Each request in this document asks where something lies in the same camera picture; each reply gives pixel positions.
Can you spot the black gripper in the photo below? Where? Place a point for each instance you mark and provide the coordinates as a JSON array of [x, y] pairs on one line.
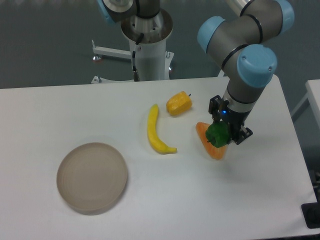
[[234, 113]]

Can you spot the green bell pepper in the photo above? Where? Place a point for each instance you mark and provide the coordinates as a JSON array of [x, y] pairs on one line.
[[218, 134]]

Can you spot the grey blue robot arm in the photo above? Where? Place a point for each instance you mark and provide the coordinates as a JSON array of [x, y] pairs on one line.
[[236, 47]]

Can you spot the yellow bell pepper toy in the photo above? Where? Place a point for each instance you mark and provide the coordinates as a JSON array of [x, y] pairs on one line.
[[179, 103]]

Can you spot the beige round plate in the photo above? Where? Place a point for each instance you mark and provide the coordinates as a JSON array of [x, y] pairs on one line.
[[92, 178]]

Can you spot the yellow banana toy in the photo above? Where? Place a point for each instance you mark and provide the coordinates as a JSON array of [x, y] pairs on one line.
[[155, 142]]

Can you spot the white side table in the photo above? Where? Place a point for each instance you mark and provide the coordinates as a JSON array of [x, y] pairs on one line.
[[310, 99]]

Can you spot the black device at edge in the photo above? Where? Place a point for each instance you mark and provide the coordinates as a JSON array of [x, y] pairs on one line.
[[311, 214]]

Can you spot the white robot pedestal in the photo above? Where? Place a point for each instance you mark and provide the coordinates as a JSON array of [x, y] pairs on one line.
[[147, 37]]

